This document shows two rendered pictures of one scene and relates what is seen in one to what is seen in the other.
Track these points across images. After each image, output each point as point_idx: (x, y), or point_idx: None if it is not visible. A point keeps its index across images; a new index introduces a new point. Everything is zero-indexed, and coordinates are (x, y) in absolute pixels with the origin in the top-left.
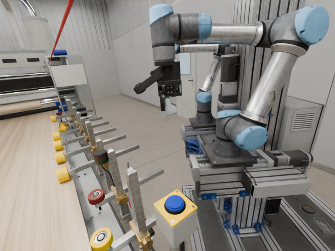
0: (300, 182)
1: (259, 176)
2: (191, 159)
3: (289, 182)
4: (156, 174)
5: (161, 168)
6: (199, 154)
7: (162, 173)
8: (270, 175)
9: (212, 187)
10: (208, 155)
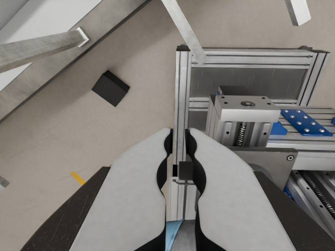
0: (170, 220)
1: (187, 192)
2: (255, 111)
3: (173, 212)
4: (290, 5)
5: (305, 21)
6: (329, 123)
7: (291, 22)
8: (186, 203)
9: (209, 119)
10: (238, 152)
